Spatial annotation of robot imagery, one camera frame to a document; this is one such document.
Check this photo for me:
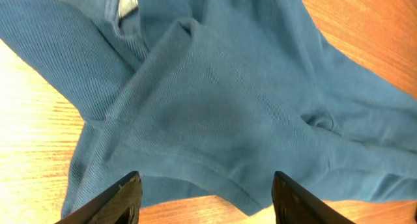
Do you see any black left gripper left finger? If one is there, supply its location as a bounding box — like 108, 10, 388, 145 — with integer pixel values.
57, 171, 143, 224

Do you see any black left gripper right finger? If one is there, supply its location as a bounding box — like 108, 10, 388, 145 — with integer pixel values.
272, 171, 354, 224

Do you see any blue polo shirt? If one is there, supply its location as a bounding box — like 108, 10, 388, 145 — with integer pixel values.
1, 0, 416, 216

